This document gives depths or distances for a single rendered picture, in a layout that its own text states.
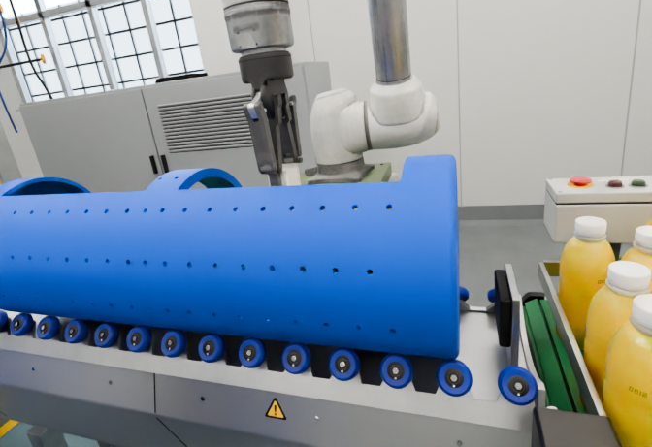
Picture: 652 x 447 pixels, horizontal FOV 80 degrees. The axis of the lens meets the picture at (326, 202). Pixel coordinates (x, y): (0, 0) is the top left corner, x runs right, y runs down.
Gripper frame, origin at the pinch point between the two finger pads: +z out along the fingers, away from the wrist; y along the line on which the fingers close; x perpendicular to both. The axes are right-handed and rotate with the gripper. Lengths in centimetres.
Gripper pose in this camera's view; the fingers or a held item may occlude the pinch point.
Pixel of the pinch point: (286, 189)
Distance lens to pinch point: 61.6
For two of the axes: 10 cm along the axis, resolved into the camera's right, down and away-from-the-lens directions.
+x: 9.4, -0.2, -3.3
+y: -3.1, 3.3, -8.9
